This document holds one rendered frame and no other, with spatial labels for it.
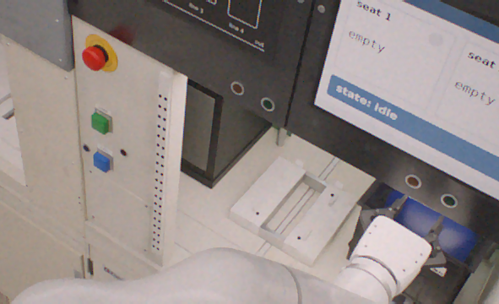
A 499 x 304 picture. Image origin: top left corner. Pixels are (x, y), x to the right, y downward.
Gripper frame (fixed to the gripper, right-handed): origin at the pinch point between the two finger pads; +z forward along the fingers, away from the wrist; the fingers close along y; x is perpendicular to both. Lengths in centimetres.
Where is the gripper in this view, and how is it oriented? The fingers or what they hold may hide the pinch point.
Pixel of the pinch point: (418, 216)
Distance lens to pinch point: 119.9
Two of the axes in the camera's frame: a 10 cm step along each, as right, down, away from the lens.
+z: 5.9, -5.4, 6.0
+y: 8.0, 5.0, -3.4
